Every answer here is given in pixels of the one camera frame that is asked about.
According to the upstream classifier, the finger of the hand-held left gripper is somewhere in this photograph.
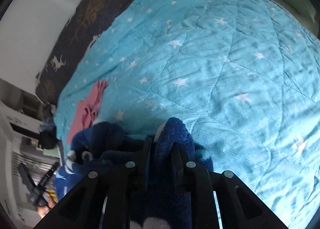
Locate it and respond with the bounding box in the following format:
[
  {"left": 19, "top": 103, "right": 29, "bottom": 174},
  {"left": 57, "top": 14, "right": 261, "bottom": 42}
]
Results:
[
  {"left": 17, "top": 163, "right": 34, "bottom": 196},
  {"left": 39, "top": 162, "right": 60, "bottom": 191}
]

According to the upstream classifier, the person's left hand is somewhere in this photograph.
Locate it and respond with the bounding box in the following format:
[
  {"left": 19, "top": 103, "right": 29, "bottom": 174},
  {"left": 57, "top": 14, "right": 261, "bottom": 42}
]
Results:
[{"left": 37, "top": 203, "right": 59, "bottom": 219}]

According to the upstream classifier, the pink garment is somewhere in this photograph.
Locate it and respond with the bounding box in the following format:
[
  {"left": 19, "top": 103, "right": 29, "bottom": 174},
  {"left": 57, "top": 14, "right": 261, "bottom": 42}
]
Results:
[{"left": 67, "top": 80, "right": 109, "bottom": 145}]

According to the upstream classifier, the teal star quilt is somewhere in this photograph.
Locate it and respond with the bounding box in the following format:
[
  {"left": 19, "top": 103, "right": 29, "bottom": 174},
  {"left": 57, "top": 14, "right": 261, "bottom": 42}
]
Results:
[{"left": 54, "top": 0, "right": 320, "bottom": 229}]

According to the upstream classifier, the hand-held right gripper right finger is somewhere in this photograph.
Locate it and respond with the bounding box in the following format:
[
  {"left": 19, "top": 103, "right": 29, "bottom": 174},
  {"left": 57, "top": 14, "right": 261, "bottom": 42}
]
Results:
[{"left": 172, "top": 144, "right": 289, "bottom": 229}]

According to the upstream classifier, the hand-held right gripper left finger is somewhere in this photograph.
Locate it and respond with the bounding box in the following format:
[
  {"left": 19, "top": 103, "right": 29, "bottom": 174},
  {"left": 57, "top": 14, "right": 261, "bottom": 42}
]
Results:
[{"left": 34, "top": 137, "right": 153, "bottom": 229}]

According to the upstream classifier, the black clothes pile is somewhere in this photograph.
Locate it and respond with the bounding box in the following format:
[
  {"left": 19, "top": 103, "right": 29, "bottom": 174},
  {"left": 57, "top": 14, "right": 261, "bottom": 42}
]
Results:
[{"left": 39, "top": 129, "right": 59, "bottom": 150}]

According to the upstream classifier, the navy fleece star robe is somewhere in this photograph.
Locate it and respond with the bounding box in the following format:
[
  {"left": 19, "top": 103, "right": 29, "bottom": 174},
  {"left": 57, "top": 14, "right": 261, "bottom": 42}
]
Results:
[{"left": 54, "top": 117, "right": 214, "bottom": 229}]

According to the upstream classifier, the dark deer print bedsheet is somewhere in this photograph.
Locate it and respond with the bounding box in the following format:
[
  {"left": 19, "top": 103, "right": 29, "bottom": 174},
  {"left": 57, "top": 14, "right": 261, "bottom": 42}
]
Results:
[{"left": 35, "top": 0, "right": 218, "bottom": 105}]

